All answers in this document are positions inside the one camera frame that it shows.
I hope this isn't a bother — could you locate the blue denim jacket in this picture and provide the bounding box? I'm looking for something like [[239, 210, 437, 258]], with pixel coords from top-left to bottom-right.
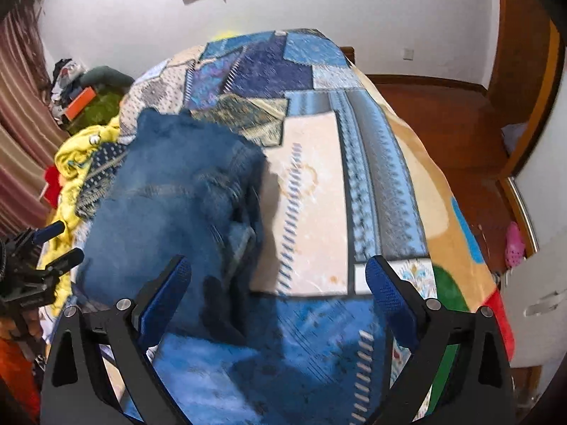
[[77, 108, 265, 345]]

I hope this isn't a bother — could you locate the pile of clothes on stand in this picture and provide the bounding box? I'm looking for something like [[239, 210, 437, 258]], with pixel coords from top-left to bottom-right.
[[49, 58, 85, 118]]

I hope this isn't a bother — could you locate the yellow cartoon fleece blanket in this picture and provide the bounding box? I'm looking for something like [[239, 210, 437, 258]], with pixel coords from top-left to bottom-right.
[[39, 116, 125, 320]]

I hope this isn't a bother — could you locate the navy patterned cloth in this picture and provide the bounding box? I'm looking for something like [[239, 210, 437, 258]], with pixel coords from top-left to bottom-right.
[[75, 142, 128, 221]]

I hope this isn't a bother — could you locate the striped red brown curtain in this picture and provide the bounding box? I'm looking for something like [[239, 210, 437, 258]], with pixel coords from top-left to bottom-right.
[[1, 0, 66, 235]]

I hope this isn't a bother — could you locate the colourful fleece blanket underneath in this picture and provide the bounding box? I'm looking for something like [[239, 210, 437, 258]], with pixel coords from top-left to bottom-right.
[[349, 65, 517, 421]]

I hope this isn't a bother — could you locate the orange box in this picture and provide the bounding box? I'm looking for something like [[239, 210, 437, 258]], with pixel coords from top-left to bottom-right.
[[64, 86, 96, 121]]

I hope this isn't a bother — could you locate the green patterned covered stand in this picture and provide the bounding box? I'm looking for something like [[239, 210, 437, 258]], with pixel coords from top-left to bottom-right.
[[66, 89, 124, 135]]

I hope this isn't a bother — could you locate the dark green pillow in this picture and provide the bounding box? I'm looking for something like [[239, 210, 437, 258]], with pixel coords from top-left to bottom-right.
[[79, 65, 135, 89]]

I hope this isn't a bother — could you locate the blue patchwork bedspread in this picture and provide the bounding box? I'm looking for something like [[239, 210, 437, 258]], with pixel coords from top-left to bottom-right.
[[118, 29, 436, 424]]

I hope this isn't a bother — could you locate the wall power socket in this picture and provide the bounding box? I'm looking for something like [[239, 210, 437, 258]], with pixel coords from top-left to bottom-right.
[[403, 48, 414, 61]]

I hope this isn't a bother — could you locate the wooden wardrobe frame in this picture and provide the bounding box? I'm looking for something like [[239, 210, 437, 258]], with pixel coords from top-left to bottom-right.
[[487, 0, 565, 256]]

